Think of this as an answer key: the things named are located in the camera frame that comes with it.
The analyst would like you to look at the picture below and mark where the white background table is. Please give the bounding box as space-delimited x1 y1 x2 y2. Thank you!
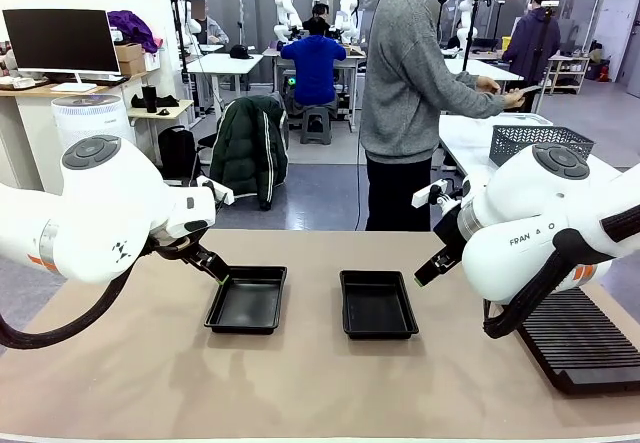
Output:
444 57 524 114

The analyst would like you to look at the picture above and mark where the black office chair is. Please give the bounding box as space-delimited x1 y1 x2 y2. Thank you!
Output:
188 97 291 204

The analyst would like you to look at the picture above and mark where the black computer monitor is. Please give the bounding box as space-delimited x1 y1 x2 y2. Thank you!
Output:
2 8 122 93

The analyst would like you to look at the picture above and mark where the background workbench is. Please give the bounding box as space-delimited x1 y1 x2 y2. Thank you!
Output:
262 45 369 132

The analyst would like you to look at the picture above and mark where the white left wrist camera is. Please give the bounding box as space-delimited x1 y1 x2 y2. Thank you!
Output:
196 175 235 207

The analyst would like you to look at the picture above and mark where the left arm black cable sleeve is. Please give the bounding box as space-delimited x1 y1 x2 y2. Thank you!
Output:
0 242 151 350

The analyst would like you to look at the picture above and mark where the grey plastic stool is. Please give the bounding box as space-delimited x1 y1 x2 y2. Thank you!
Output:
299 106 334 145

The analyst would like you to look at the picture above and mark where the small wooden desk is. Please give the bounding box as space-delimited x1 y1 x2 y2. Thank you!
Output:
127 98 195 164

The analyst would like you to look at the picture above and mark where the wooden counter top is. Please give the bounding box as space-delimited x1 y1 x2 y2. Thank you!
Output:
0 70 151 98

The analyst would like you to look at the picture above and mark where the white side table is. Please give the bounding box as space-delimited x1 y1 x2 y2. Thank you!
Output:
438 112 640 184

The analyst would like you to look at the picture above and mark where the person's right forearm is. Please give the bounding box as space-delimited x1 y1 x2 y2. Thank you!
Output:
439 98 507 120

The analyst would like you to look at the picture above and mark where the white cabinet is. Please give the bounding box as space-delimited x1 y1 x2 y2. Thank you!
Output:
0 93 57 195

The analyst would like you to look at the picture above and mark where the metal storage shelf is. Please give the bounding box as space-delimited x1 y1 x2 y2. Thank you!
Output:
544 55 591 95

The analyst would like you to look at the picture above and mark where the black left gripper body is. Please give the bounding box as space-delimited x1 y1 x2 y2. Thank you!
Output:
148 226 217 270

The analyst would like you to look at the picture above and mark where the person's left forearm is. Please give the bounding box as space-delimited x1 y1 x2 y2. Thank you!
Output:
447 70 480 92

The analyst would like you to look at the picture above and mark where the grey plastic basket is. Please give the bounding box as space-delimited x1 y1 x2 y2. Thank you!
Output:
488 124 596 168

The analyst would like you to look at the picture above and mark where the white background desk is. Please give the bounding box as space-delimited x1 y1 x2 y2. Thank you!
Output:
185 52 265 114

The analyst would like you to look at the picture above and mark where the person in blue hoodie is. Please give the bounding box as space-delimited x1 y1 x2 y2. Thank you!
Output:
279 32 348 109

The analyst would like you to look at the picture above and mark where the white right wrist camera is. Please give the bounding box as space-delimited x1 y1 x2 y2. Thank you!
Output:
412 179 447 209

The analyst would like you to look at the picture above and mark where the person in black top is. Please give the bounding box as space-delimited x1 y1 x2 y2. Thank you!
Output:
302 3 332 37

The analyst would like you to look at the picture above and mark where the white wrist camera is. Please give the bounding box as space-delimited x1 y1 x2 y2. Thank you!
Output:
196 175 235 207
412 179 447 209

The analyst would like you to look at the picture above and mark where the black backpack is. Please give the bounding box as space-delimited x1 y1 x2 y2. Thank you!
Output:
157 125 201 182

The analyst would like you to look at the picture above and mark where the person in grey sweater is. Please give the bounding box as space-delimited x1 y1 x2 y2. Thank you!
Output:
359 0 506 232

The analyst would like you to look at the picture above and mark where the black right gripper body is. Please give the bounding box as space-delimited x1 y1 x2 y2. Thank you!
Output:
432 201 469 260

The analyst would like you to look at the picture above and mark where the black slotted board rack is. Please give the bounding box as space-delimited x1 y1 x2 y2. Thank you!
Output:
517 286 640 395

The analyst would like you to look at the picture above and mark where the black hanging cable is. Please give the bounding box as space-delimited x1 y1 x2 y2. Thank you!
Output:
354 0 396 232

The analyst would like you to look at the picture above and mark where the brown cardboard box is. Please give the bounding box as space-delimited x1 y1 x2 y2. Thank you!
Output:
113 42 147 77

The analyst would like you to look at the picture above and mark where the purple cloth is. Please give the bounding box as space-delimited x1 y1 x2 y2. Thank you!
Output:
107 10 160 54

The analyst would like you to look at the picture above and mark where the black ESD tray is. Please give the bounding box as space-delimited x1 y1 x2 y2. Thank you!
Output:
339 269 420 341
203 265 289 336

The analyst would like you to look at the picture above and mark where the dark green puffer jacket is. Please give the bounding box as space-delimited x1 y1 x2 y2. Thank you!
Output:
208 95 290 212

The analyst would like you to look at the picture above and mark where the seated person in grey jacket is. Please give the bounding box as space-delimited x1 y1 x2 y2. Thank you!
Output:
189 0 230 47

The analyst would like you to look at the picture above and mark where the person in dark purple jacket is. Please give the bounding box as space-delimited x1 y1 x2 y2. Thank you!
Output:
502 0 561 114

